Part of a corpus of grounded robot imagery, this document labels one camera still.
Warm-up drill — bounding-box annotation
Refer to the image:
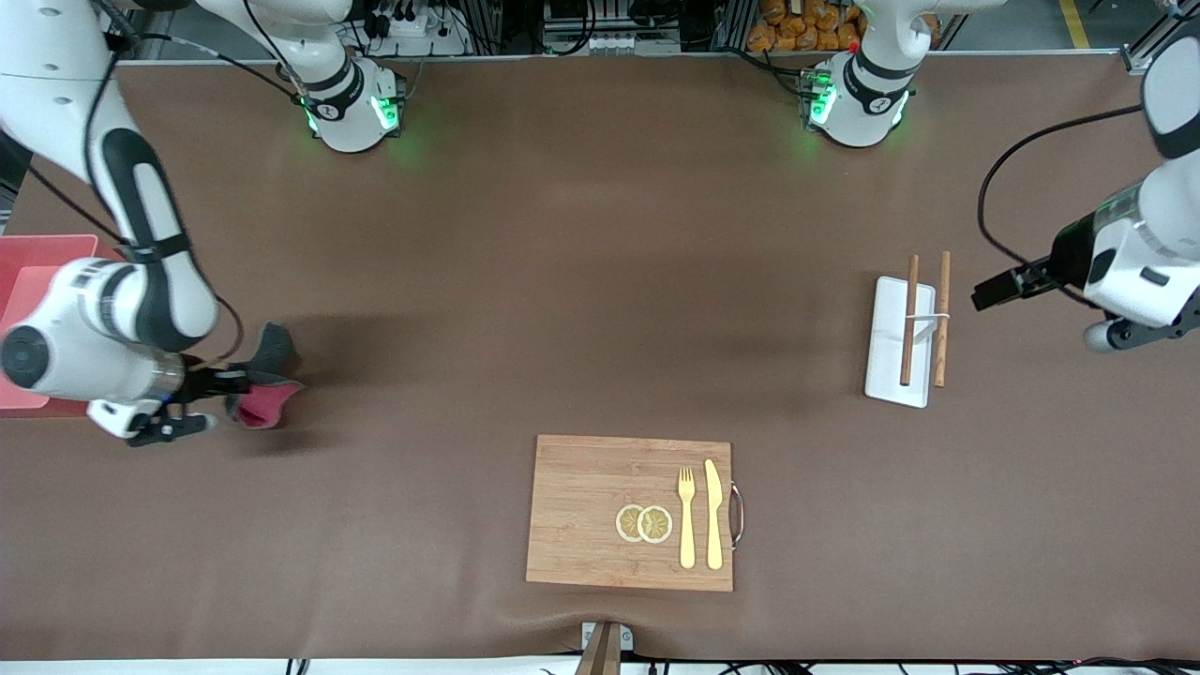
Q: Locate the grey microfibre cloth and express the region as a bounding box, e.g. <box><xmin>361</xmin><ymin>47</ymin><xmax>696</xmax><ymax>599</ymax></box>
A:
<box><xmin>225</xmin><ymin>322</ymin><xmax>306</xmax><ymax>430</ymax></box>

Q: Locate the white chopstick rack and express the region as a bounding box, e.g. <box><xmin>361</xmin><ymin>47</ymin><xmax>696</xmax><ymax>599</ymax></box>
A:
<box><xmin>863</xmin><ymin>276</ymin><xmax>950</xmax><ymax>409</ymax></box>

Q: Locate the pink plastic box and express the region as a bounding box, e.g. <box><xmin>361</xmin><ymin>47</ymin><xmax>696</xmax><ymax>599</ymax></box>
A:
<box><xmin>0</xmin><ymin>234</ymin><xmax>128</xmax><ymax>413</ymax></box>

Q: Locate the orange bread pile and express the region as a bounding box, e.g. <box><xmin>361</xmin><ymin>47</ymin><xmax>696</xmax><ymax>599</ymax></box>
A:
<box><xmin>747</xmin><ymin>0</ymin><xmax>865</xmax><ymax>53</ymax></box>

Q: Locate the yellow knife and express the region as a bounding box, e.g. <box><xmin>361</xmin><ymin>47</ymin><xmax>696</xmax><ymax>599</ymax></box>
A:
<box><xmin>703</xmin><ymin>458</ymin><xmax>725</xmax><ymax>571</ymax></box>

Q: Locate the bamboo cutting board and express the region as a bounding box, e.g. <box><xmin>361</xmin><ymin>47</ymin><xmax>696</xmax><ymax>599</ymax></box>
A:
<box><xmin>526</xmin><ymin>434</ymin><xmax>735</xmax><ymax>593</ymax></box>

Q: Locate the white power strip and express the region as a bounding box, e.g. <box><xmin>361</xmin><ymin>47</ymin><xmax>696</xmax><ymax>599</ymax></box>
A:
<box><xmin>361</xmin><ymin>0</ymin><xmax>470</xmax><ymax>57</ymax></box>

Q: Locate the yellow fork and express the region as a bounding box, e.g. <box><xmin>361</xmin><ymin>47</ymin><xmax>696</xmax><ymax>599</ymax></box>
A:
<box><xmin>677</xmin><ymin>466</ymin><xmax>698</xmax><ymax>570</ymax></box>

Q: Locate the aluminium corner post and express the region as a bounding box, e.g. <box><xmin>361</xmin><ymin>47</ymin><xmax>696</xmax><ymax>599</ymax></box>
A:
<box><xmin>1120</xmin><ymin>14</ymin><xmax>1178</xmax><ymax>76</ymax></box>

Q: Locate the metal table edge bracket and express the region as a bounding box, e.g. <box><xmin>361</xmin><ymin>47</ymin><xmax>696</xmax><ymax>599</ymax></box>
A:
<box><xmin>574</xmin><ymin>622</ymin><xmax>635</xmax><ymax>675</ymax></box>

